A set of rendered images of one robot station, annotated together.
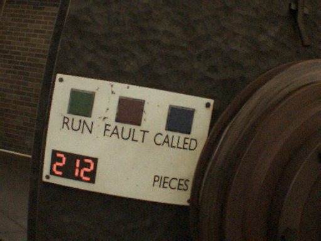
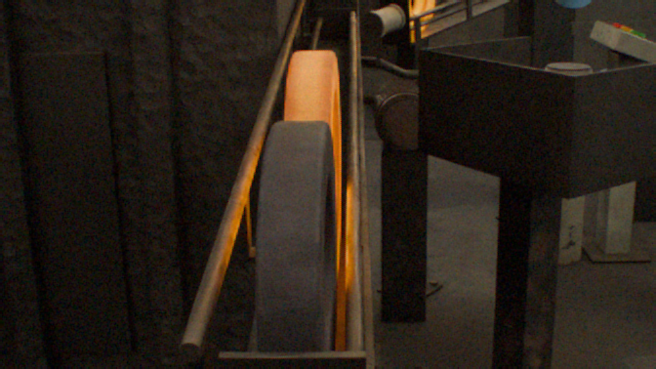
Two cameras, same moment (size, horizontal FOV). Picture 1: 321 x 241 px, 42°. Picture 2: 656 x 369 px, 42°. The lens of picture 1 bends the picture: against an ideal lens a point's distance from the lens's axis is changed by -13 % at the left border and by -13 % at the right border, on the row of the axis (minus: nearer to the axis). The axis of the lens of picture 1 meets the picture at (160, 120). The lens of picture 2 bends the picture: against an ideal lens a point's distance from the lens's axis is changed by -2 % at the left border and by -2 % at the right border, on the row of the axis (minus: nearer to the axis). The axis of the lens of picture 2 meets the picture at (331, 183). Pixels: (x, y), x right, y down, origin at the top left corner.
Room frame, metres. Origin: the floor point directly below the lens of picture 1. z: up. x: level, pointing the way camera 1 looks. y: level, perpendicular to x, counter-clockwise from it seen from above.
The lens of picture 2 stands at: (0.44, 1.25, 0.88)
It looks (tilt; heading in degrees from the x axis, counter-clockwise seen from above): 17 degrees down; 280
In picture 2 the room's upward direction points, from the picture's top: 1 degrees counter-clockwise
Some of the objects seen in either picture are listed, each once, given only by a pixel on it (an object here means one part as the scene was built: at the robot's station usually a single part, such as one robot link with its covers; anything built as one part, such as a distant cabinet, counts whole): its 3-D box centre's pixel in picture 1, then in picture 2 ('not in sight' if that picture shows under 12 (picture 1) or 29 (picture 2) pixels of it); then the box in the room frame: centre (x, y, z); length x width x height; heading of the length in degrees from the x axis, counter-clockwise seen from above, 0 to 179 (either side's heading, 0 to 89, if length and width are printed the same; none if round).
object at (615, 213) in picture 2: not in sight; (620, 142); (0.05, -1.08, 0.31); 0.24 x 0.16 x 0.62; 98
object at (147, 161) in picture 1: (124, 141); not in sight; (0.75, 0.05, 1.15); 0.26 x 0.02 x 0.18; 98
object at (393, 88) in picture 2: not in sight; (402, 200); (0.60, -0.65, 0.27); 0.22 x 0.13 x 0.53; 98
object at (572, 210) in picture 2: not in sight; (563, 164); (0.21, -1.02, 0.26); 0.12 x 0.12 x 0.52
